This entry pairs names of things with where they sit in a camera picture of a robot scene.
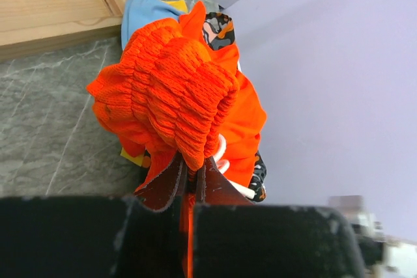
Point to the yellow garment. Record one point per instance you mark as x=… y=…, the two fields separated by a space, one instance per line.
x=177 y=6

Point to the wooden clothes rack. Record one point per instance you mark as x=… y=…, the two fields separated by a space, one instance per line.
x=35 y=26

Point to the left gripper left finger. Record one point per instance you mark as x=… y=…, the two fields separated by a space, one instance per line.
x=159 y=194

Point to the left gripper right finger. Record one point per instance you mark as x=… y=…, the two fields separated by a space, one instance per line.
x=214 y=189

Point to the light blue garment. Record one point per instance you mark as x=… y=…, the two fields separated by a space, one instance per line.
x=137 y=17

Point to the orange shorts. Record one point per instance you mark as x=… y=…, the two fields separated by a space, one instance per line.
x=169 y=94

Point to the camouflage patterned shorts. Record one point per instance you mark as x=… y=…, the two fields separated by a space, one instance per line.
x=237 y=156

